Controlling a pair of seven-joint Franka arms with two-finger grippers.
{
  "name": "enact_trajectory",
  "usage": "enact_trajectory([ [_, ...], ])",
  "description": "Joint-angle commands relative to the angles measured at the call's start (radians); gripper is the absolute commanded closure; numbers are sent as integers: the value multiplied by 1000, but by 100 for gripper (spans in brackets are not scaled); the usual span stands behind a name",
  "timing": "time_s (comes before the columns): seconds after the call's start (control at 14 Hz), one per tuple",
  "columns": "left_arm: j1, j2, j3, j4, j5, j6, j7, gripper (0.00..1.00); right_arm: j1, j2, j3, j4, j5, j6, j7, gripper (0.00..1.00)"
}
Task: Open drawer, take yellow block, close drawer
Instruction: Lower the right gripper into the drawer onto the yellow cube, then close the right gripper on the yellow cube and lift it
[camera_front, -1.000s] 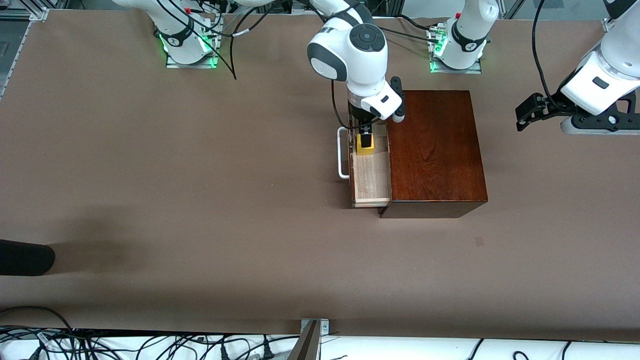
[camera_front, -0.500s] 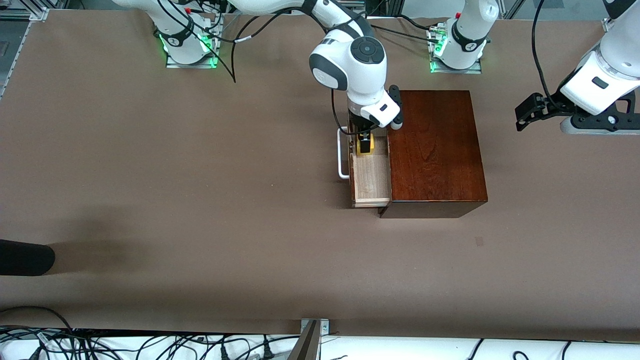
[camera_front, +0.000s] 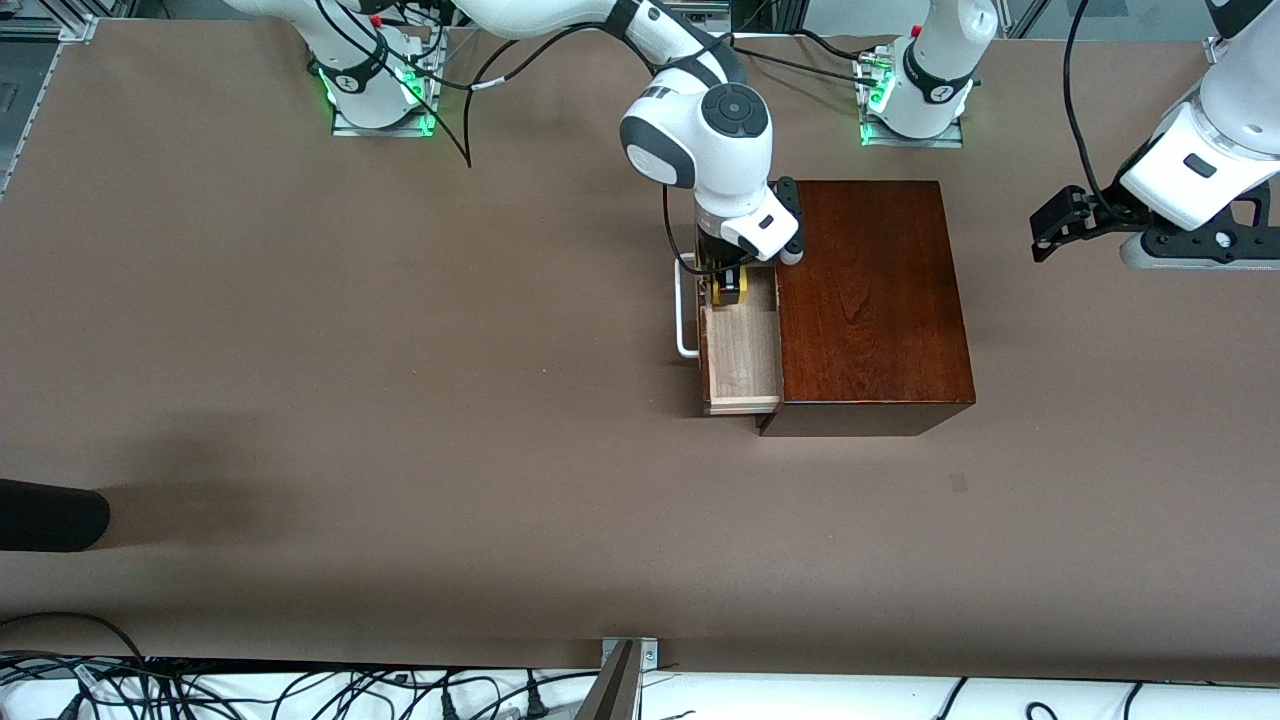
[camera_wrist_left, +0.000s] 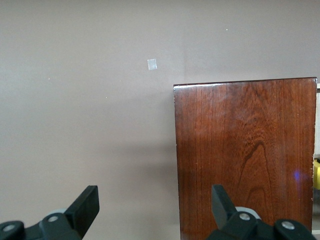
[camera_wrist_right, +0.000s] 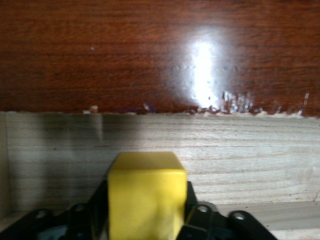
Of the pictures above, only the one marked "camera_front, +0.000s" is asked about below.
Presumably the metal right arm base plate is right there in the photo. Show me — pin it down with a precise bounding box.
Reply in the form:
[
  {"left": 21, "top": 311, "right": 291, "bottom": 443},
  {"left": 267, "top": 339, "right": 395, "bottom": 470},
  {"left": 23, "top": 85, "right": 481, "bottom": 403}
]
[{"left": 332, "top": 30, "right": 439, "bottom": 138}]

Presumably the brown paper table cover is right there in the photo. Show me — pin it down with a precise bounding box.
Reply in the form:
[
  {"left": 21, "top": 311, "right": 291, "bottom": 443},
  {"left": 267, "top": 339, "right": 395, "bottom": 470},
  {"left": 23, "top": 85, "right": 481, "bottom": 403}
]
[{"left": 0, "top": 18, "right": 1280, "bottom": 683}]

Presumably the wooden drawer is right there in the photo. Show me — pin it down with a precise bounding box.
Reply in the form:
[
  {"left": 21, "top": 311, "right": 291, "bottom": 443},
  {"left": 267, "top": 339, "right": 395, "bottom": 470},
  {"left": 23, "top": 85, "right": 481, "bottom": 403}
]
[{"left": 676, "top": 255, "right": 785, "bottom": 416}]

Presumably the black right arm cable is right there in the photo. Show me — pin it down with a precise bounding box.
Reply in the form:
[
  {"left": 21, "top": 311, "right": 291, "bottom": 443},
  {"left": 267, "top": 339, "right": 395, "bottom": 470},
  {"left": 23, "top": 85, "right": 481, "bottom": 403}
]
[{"left": 315, "top": 0, "right": 741, "bottom": 273}]

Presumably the dark wooden drawer cabinet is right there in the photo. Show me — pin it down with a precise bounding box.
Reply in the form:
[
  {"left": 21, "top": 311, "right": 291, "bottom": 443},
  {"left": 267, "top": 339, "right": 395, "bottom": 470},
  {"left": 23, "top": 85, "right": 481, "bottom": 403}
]
[{"left": 757, "top": 180, "right": 977, "bottom": 438}]

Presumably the dark camera stand post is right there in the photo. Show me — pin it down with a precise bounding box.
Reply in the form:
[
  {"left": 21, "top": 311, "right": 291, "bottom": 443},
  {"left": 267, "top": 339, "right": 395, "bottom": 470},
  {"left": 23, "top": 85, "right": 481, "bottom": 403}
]
[{"left": 575, "top": 640, "right": 641, "bottom": 720}]

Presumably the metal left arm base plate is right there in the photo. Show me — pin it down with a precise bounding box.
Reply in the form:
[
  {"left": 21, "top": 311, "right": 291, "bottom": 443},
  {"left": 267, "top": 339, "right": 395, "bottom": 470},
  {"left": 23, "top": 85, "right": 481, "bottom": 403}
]
[{"left": 858, "top": 50, "right": 966, "bottom": 149}]

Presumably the white drawer handle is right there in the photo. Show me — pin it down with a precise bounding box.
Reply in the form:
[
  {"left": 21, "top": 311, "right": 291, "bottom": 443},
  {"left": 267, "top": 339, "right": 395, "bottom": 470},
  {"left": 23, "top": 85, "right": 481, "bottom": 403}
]
[{"left": 676, "top": 255, "right": 703, "bottom": 359}]

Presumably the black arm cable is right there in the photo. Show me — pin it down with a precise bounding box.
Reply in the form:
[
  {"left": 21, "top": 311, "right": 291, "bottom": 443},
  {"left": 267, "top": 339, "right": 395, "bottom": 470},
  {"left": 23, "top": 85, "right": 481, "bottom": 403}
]
[
  {"left": 1062, "top": 0, "right": 1126, "bottom": 226},
  {"left": 315, "top": 0, "right": 741, "bottom": 273}
]

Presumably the aluminium table edge rail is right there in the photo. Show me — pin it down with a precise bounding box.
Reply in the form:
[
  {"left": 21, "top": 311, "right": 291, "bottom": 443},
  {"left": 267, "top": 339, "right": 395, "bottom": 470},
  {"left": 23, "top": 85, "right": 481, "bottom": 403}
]
[{"left": 0, "top": 45, "right": 63, "bottom": 201}]

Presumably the black foam cylinder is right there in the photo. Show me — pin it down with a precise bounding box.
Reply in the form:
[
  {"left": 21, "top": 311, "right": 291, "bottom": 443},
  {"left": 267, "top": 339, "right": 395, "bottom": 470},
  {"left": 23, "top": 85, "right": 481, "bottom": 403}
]
[{"left": 0, "top": 478, "right": 111, "bottom": 553}]

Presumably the small metal bracket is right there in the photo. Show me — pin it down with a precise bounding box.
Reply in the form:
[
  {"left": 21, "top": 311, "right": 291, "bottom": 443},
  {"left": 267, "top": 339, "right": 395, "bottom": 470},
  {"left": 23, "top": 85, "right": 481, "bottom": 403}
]
[{"left": 600, "top": 637, "right": 661, "bottom": 669}]

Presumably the thin black cable loop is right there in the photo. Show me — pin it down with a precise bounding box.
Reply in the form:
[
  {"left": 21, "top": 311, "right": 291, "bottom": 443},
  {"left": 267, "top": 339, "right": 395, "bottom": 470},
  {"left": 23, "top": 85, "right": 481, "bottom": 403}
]
[{"left": 0, "top": 610, "right": 146, "bottom": 666}]

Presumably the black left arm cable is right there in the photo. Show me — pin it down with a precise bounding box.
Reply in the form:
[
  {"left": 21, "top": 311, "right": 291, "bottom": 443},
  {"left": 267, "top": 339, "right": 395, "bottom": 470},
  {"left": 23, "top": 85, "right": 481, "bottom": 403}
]
[{"left": 1062, "top": 0, "right": 1126, "bottom": 226}]

